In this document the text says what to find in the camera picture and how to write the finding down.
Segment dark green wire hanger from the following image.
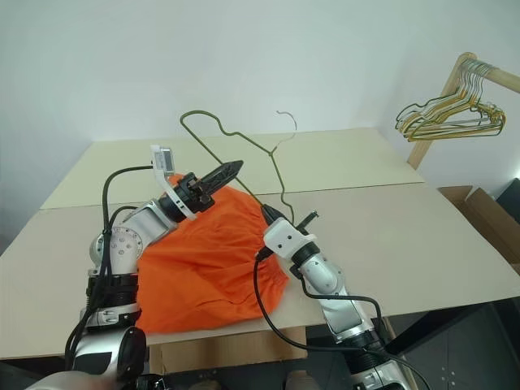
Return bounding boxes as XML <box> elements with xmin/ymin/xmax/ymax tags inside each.
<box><xmin>395</xmin><ymin>64</ymin><xmax>488</xmax><ymax>132</ymax></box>

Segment bunch of wire hangers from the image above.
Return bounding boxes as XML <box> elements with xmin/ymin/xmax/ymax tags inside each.
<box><xmin>405</xmin><ymin>67</ymin><xmax>507</xmax><ymax>144</ymax></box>

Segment open brown cardboard box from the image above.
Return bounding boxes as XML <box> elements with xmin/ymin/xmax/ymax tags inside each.
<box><xmin>436</xmin><ymin>184</ymin><xmax>520</xmax><ymax>266</ymax></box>

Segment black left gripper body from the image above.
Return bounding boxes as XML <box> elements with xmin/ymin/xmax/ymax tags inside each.
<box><xmin>174</xmin><ymin>171</ymin><xmax>217</xmax><ymax>214</ymax></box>

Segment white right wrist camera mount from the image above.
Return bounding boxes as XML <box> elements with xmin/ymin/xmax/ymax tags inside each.
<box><xmin>262</xmin><ymin>218</ymin><xmax>319</xmax><ymax>260</ymax></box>

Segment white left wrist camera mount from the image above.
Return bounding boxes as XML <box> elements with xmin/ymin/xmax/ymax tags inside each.
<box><xmin>149</xmin><ymin>143</ymin><xmax>200</xmax><ymax>223</ymax></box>

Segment orange shorts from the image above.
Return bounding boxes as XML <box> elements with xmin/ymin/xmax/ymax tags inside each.
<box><xmin>136</xmin><ymin>172</ymin><xmax>292</xmax><ymax>336</ymax></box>

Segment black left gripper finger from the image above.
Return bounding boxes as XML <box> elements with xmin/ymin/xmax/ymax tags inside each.
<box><xmin>204</xmin><ymin>164</ymin><xmax>245</xmax><ymax>197</ymax></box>
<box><xmin>201</xmin><ymin>160</ymin><xmax>246</xmax><ymax>187</ymax></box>

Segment black box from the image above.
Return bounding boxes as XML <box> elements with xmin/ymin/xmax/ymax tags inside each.
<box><xmin>494</xmin><ymin>177</ymin><xmax>520</xmax><ymax>227</ymax></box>

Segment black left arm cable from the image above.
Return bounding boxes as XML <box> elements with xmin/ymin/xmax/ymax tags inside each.
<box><xmin>64</xmin><ymin>163</ymin><xmax>158</xmax><ymax>366</ymax></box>

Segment wooden clothes rack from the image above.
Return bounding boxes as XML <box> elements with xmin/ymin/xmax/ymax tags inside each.
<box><xmin>407</xmin><ymin>52</ymin><xmax>520</xmax><ymax>170</ymax></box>

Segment beige cardboard sheet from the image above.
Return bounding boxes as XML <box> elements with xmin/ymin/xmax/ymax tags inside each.
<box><xmin>39</xmin><ymin>127</ymin><xmax>426</xmax><ymax>211</ymax></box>
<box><xmin>0</xmin><ymin>181</ymin><xmax>520</xmax><ymax>362</ymax></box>

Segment yellow wire hanger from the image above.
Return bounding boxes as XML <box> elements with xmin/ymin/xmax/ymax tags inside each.
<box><xmin>400</xmin><ymin>64</ymin><xmax>505</xmax><ymax>135</ymax></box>

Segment silver wire hanger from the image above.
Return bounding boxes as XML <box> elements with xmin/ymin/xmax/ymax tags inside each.
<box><xmin>422</xmin><ymin>61</ymin><xmax>503</xmax><ymax>132</ymax></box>

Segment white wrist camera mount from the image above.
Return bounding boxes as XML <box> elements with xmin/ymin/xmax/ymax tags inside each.
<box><xmin>262</xmin><ymin>218</ymin><xmax>319</xmax><ymax>260</ymax></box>
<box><xmin>149</xmin><ymin>143</ymin><xmax>200</xmax><ymax>223</ymax></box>

